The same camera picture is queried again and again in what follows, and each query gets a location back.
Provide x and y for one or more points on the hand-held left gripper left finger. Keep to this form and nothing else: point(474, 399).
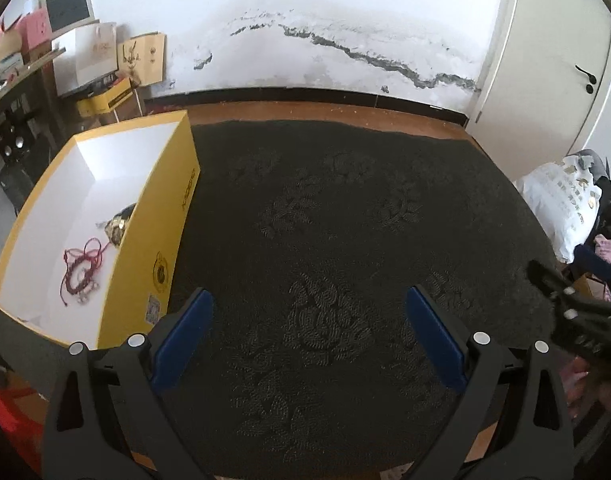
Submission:
point(183, 335)

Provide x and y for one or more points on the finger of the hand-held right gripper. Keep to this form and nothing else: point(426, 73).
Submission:
point(545, 275)

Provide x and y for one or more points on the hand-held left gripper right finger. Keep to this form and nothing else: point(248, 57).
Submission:
point(435, 335)

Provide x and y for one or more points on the yellow cardboard box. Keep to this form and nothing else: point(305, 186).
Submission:
point(155, 240)

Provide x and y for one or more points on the pink cloth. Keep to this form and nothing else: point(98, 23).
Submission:
point(610, 247)

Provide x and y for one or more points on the white plastic bag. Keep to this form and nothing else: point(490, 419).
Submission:
point(560, 205)

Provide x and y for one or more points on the dark patterned mat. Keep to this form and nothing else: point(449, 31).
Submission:
point(325, 240)

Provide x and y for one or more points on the red plastic object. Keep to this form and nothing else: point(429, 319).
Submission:
point(10, 420)

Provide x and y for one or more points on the white door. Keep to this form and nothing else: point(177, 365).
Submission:
point(550, 50)

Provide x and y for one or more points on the flat yellow and black box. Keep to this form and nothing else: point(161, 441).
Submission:
point(108, 97)

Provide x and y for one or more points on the black speaker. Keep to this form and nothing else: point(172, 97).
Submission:
point(15, 142)

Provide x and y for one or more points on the brown paper bag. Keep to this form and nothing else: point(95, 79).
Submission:
point(143, 57)

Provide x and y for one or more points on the white paper bag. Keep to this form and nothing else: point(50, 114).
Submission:
point(88, 57)

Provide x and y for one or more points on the pink box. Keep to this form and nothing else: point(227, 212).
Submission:
point(35, 35)

